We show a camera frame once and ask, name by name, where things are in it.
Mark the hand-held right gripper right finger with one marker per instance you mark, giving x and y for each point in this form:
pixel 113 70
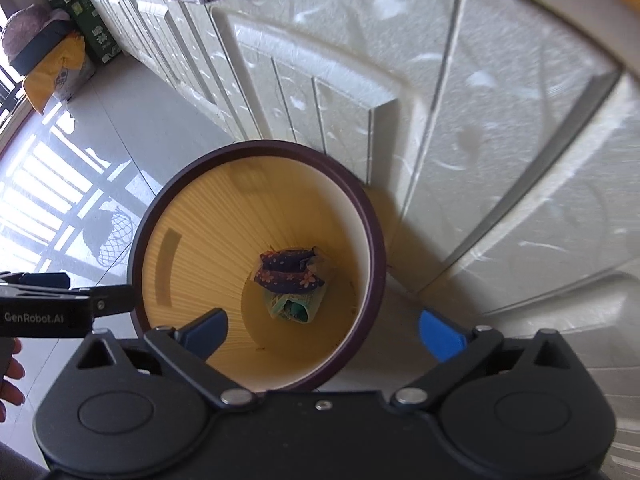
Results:
pixel 440 335

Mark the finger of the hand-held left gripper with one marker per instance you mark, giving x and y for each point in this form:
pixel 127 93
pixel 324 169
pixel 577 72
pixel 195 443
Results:
pixel 35 280
pixel 117 299

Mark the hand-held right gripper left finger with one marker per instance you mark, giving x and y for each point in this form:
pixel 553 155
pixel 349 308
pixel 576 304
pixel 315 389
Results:
pixel 207 332

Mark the wooden wastebasket with purple rim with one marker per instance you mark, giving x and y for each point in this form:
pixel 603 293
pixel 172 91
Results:
pixel 210 210

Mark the person's left hand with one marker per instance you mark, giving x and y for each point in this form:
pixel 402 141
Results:
pixel 12 385

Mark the pale green plastic wrapper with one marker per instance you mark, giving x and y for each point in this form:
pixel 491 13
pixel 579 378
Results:
pixel 273 306

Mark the purple floral wrapper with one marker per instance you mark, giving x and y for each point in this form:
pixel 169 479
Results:
pixel 285 272

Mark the person's grey trousers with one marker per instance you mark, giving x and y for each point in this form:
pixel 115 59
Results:
pixel 15 465

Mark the black balcony railing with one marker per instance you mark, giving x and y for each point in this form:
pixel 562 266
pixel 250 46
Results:
pixel 7 95

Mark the yellow cloth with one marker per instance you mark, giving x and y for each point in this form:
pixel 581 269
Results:
pixel 45 75

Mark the white printed sack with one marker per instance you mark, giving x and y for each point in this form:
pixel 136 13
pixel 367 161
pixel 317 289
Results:
pixel 75 77

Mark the cream bench cabinet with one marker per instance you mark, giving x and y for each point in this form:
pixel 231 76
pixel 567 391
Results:
pixel 450 110

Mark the dark blue basin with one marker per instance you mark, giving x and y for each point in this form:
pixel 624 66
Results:
pixel 40 47

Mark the pink bag on dark box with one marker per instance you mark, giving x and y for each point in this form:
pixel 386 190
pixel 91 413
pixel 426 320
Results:
pixel 30 25

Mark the green cardboard box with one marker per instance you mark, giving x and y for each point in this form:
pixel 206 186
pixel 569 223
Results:
pixel 95 30

